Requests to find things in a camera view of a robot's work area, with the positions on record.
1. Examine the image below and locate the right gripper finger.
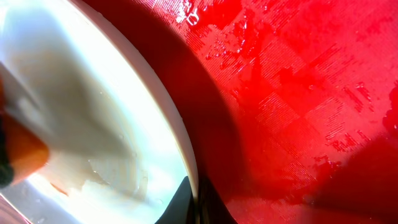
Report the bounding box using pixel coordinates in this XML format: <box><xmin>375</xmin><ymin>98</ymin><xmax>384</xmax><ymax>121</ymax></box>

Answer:
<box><xmin>155</xmin><ymin>177</ymin><xmax>196</xmax><ymax>224</ymax></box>

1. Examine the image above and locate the light blue plate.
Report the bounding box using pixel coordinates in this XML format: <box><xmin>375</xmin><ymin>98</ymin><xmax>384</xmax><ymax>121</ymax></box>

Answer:
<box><xmin>1</xmin><ymin>1</ymin><xmax>198</xmax><ymax>223</ymax></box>

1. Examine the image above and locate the green orange sponge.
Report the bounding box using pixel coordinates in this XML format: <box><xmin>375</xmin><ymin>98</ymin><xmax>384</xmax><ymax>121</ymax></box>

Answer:
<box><xmin>0</xmin><ymin>80</ymin><xmax>50</xmax><ymax>189</ymax></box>

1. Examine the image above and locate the red plastic serving tray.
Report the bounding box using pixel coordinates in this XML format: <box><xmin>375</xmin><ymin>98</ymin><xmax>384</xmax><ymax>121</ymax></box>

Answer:
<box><xmin>89</xmin><ymin>0</ymin><xmax>397</xmax><ymax>223</ymax></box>

